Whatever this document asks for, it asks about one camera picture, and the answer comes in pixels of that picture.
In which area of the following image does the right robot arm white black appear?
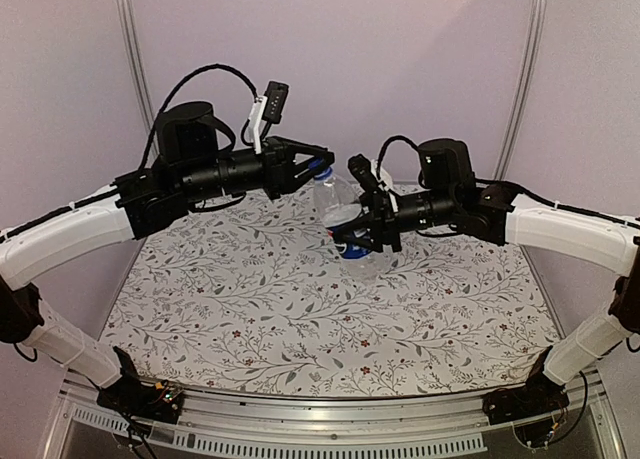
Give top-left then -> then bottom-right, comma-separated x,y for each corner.
332,138 -> 639,425

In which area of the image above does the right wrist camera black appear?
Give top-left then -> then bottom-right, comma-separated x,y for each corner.
347,154 -> 383,193

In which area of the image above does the Pepsi bottle with blue label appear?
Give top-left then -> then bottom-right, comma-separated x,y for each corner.
309,166 -> 394,283

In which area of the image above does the blue bottle cap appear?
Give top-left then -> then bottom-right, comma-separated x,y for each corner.
309,159 -> 333,180

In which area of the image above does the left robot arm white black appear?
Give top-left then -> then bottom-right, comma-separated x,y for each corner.
1,101 -> 335,424

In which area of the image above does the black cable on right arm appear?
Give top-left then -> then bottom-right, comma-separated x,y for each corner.
377,135 -> 421,175

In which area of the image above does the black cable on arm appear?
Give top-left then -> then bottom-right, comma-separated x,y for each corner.
377,135 -> 421,175
159,63 -> 264,120

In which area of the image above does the aluminium slotted front rail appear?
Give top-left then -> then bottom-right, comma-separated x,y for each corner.
41,369 -> 631,458

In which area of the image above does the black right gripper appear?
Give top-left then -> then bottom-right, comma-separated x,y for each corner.
333,187 -> 458,251

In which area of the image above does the floral patterned table mat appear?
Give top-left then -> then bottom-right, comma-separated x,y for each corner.
101,189 -> 559,397

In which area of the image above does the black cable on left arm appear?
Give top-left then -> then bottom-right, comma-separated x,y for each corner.
159,63 -> 264,120

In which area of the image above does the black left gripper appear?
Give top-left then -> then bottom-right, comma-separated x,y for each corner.
180,135 -> 335,203

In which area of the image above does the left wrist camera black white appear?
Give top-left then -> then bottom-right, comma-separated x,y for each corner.
246,81 -> 289,155

